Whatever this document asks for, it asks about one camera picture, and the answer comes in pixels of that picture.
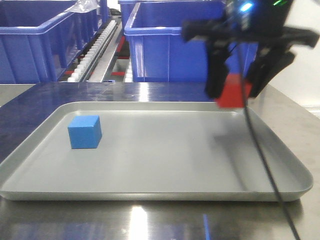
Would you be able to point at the blue plastic bin front left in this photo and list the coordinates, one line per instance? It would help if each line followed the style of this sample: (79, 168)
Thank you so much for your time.
(39, 39)

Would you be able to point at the red cube block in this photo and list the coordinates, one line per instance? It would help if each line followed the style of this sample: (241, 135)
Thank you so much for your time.
(231, 97)

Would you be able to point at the grey metal tray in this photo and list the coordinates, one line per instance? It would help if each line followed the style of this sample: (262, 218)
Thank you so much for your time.
(159, 151)

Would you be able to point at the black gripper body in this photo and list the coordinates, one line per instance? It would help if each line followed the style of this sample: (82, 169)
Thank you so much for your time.
(249, 21)

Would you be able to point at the blue plastic bin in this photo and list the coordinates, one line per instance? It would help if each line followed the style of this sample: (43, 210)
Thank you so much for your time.
(39, 39)
(130, 10)
(157, 51)

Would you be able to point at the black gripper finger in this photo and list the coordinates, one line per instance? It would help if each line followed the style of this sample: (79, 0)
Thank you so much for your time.
(264, 68)
(217, 69)

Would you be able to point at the white roller track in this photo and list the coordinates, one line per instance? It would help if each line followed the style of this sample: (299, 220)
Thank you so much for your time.
(84, 69)

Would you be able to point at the clear plastic bag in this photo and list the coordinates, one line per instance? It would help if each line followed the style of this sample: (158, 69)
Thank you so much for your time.
(84, 6)

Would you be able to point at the steel divider rail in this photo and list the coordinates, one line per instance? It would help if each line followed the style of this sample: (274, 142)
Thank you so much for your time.
(111, 62)

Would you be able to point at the blue plastic bin front right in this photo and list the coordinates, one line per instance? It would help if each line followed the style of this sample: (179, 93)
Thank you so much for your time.
(157, 51)

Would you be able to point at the blue plastic bin rear right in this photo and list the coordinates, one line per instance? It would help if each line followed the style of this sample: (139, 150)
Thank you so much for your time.
(130, 10)

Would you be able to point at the blue cube block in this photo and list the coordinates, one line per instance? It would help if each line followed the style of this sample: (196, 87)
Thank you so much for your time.
(85, 132)

